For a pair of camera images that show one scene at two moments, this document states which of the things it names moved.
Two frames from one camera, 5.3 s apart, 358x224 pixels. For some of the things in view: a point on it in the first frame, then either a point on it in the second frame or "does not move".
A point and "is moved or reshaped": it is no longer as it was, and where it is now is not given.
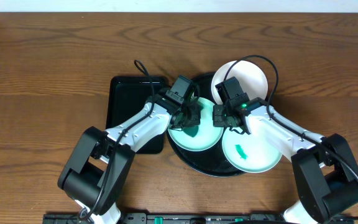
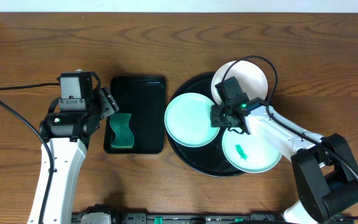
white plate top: (250, 78) does not move
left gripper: (187, 116) -> (107, 104)
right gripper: (217, 121) does not move
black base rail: (224, 218) does not move
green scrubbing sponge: (192, 130) is moved or reshaped
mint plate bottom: (247, 153) does not move
